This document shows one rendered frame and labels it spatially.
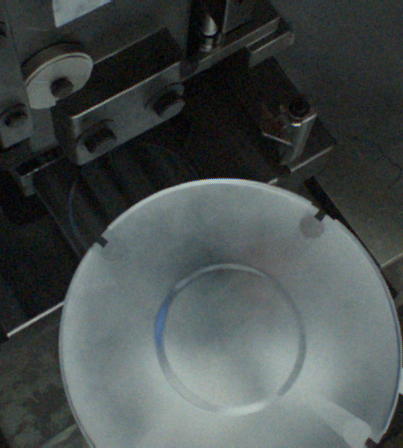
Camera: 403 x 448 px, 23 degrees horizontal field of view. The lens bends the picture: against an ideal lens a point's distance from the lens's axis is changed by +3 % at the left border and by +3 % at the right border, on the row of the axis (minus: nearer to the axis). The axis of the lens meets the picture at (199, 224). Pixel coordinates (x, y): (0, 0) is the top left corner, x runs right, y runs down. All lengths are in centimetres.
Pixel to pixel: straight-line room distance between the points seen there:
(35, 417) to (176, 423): 19
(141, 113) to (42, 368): 33
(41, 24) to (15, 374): 43
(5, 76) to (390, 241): 55
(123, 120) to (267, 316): 22
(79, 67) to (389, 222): 47
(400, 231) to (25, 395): 42
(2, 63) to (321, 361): 40
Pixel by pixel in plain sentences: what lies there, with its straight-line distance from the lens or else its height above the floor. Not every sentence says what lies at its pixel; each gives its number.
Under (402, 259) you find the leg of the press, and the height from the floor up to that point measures 62.
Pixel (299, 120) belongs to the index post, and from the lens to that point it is 91.
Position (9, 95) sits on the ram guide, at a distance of 61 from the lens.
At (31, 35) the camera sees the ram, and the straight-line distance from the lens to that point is 65.
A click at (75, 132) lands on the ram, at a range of 71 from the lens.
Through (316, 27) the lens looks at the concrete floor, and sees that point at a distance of 191.
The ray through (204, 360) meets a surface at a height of 79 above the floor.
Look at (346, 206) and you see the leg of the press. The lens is 105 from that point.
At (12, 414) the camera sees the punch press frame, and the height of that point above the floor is 65.
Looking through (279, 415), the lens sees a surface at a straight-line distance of 83.
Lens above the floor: 159
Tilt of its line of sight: 69 degrees down
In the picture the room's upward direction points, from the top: 10 degrees clockwise
